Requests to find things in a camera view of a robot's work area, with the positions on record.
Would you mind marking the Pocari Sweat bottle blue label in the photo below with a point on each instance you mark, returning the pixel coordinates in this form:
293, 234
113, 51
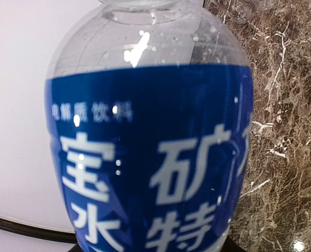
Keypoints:
149, 107

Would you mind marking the black frame strip on wall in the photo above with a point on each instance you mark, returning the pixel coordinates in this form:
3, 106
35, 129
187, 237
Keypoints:
36, 232

